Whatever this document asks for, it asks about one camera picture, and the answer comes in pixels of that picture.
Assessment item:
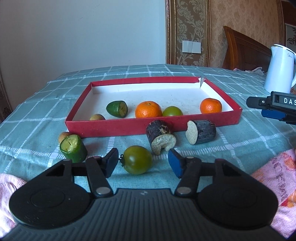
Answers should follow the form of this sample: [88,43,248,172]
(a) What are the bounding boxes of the white electric kettle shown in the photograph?
[264,44,295,93]

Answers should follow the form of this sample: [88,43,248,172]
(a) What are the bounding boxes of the orange mandarin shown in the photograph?
[200,98,222,114]
[135,101,162,118]

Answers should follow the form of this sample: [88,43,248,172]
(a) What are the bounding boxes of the brown longan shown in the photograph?
[58,132,71,144]
[89,114,105,121]

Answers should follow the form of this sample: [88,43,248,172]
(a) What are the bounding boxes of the gold ornate wall frame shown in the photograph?
[165,1,211,67]

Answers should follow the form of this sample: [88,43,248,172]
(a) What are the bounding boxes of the patterned curtain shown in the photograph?
[0,71,13,123]

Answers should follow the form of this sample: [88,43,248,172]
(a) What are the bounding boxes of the white wall switch plate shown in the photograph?
[182,40,202,54]

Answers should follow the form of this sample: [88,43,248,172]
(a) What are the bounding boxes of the green tomato with stem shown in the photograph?
[119,146,152,175]

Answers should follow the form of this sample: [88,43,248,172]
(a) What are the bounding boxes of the brown longan front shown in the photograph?
[89,114,105,121]

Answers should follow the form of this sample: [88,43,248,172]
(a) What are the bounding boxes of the green cucumber chunk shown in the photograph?
[106,100,128,118]
[60,135,88,163]

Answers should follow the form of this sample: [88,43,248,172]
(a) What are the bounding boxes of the dark sugarcane piece bitten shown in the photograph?
[146,120,177,155]

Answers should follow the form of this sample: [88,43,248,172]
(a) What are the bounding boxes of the wooden headboard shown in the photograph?
[222,26,271,72]

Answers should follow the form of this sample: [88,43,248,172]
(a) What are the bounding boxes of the red shallow cardboard tray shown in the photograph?
[65,76,242,138]

